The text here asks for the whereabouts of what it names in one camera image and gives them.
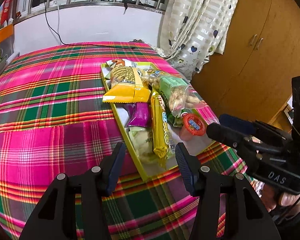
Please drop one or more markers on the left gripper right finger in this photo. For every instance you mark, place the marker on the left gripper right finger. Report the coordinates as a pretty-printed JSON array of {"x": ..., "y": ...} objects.
[{"x": 189, "y": 168}]

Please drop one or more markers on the orange jelly cup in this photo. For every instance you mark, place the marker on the orange jelly cup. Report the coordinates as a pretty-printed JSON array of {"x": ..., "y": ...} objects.
[{"x": 193, "y": 126}]

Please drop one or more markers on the colourful cartoon gift box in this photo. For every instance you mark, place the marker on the colourful cartoon gift box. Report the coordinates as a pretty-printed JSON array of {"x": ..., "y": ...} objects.
[{"x": 5, "y": 12}]

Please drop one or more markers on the heart-patterned cream curtain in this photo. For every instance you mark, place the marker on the heart-patterned cream curtain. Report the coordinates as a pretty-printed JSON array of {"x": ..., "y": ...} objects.
[{"x": 192, "y": 31}]

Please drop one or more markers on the green candy packet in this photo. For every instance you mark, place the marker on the green candy packet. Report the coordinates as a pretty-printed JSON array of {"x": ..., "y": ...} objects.
[{"x": 176, "y": 118}]

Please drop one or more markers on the orange storage box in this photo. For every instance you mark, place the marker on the orange storage box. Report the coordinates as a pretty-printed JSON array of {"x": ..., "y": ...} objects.
[{"x": 6, "y": 32}]

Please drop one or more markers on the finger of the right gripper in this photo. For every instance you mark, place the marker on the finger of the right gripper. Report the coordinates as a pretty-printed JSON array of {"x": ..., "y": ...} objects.
[
  {"x": 256, "y": 128},
  {"x": 226, "y": 136}
]

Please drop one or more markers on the wooden wardrobe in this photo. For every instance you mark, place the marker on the wooden wardrobe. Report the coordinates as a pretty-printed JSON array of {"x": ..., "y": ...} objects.
[{"x": 252, "y": 78}]

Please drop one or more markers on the green-rimmed white tray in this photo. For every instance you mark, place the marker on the green-rimmed white tray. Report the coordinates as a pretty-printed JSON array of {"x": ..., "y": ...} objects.
[{"x": 139, "y": 140}]

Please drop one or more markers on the purple snack packet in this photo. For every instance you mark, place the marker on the purple snack packet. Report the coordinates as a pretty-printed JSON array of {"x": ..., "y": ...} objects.
[{"x": 139, "y": 113}]

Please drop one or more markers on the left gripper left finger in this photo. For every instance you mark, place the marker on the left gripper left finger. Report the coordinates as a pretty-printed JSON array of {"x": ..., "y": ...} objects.
[{"x": 111, "y": 167}]

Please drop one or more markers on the clear green peanut bag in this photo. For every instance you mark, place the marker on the clear green peanut bag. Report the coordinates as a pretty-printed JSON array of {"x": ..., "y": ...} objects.
[{"x": 175, "y": 91}]

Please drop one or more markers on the yellow chip bag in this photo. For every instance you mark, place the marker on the yellow chip bag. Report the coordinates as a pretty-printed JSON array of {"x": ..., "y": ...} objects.
[{"x": 127, "y": 86}]

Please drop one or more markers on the pink plaid bedspread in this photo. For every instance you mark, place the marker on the pink plaid bedspread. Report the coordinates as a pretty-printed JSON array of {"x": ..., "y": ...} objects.
[{"x": 53, "y": 120}]

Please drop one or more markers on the long gold snack bar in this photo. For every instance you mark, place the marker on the long gold snack bar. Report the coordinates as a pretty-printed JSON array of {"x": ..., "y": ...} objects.
[{"x": 161, "y": 135}]

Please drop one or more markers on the person's right hand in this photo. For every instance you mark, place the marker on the person's right hand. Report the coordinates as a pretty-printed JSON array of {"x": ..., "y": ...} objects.
[{"x": 285, "y": 199}]

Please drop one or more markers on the white orange snack bag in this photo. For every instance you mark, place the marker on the white orange snack bag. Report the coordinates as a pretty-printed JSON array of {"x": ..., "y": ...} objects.
[{"x": 117, "y": 63}]

